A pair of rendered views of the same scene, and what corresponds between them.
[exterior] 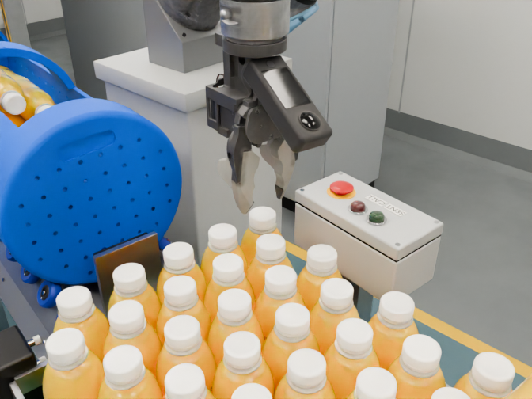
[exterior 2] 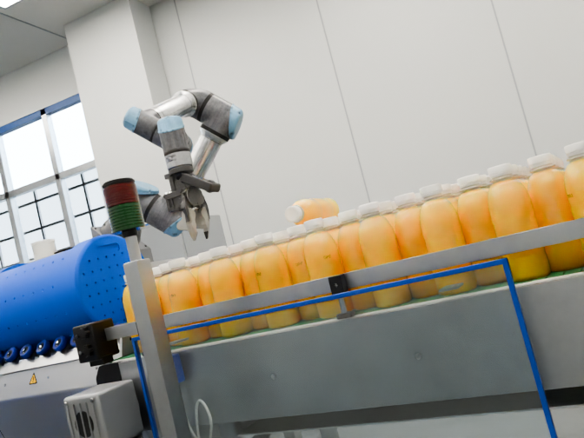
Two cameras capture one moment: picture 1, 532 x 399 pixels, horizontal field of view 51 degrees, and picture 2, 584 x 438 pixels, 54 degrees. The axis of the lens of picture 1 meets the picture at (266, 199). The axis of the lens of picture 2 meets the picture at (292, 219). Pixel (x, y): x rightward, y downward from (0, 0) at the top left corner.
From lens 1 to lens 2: 119 cm
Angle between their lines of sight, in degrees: 41
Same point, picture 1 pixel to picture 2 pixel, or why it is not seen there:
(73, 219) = (105, 288)
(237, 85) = (177, 189)
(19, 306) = (67, 376)
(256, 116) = (189, 193)
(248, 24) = (179, 159)
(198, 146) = not seen: hidden behind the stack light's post
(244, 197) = (193, 228)
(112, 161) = (119, 260)
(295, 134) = (208, 183)
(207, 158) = not seen: hidden behind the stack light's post
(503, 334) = not seen: outside the picture
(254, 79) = (186, 177)
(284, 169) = (206, 221)
